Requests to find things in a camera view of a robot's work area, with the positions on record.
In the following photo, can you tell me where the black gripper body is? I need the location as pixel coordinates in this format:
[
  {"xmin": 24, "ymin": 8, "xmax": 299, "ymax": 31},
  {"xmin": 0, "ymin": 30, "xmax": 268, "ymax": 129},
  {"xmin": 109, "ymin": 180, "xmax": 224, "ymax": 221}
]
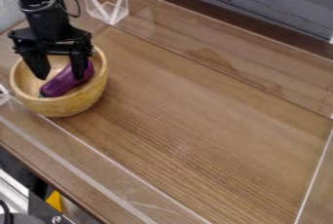
[{"xmin": 8, "ymin": 3, "xmax": 93, "ymax": 56}]

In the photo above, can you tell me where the yellow black device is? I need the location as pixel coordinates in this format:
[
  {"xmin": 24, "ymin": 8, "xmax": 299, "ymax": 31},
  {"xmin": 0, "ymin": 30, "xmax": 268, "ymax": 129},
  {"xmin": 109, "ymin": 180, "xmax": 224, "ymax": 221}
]
[{"xmin": 27, "ymin": 191, "xmax": 94, "ymax": 224}]

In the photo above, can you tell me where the clear acrylic corner bracket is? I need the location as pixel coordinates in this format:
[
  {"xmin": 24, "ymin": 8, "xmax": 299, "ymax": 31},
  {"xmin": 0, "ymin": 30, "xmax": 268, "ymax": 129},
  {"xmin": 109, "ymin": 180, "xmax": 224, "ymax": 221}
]
[{"xmin": 85, "ymin": 0, "xmax": 129, "ymax": 25}]

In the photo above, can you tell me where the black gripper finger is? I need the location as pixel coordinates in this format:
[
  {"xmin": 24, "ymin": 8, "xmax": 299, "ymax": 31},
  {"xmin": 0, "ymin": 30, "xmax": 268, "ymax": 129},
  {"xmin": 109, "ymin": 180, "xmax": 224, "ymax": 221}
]
[
  {"xmin": 70, "ymin": 52, "xmax": 89, "ymax": 80},
  {"xmin": 23, "ymin": 52, "xmax": 51, "ymax": 80}
]

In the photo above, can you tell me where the clear acrylic tray wall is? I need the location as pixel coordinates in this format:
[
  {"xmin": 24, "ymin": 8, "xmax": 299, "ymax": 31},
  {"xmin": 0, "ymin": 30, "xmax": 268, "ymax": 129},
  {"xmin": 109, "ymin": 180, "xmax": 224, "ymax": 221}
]
[{"xmin": 0, "ymin": 85, "xmax": 212, "ymax": 224}]

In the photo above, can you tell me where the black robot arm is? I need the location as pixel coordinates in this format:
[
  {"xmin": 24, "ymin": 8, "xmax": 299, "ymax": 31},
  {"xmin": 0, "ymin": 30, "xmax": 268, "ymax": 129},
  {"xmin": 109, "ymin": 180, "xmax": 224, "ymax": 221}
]
[{"xmin": 8, "ymin": 0, "xmax": 93, "ymax": 80}]

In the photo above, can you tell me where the black cable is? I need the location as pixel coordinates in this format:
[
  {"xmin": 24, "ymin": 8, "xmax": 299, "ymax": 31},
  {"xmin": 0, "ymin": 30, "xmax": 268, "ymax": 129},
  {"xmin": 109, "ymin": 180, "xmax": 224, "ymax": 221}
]
[{"xmin": 0, "ymin": 199, "xmax": 14, "ymax": 224}]

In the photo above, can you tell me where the brown wooden bowl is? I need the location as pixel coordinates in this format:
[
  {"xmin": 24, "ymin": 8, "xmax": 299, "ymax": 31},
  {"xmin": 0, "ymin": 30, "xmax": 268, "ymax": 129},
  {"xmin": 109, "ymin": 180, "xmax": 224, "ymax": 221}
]
[{"xmin": 10, "ymin": 46, "xmax": 109, "ymax": 118}]

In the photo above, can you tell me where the purple toy eggplant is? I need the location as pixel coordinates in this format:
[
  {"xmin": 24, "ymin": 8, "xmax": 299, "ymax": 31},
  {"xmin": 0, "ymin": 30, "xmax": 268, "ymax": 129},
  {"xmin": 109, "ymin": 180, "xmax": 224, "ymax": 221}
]
[{"xmin": 39, "ymin": 61, "xmax": 94, "ymax": 97}]

